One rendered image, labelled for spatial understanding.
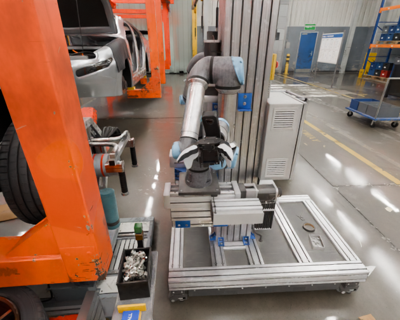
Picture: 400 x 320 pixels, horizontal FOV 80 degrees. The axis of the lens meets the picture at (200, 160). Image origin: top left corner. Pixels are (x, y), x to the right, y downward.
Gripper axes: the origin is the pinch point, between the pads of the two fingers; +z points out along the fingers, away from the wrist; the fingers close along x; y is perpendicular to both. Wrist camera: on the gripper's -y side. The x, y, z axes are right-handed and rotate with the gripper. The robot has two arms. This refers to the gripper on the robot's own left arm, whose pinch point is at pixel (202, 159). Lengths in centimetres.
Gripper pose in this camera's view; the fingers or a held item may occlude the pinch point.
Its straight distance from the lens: 63.2
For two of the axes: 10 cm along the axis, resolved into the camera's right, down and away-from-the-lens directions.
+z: -2.0, 4.3, -8.8
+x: -9.7, 0.4, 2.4
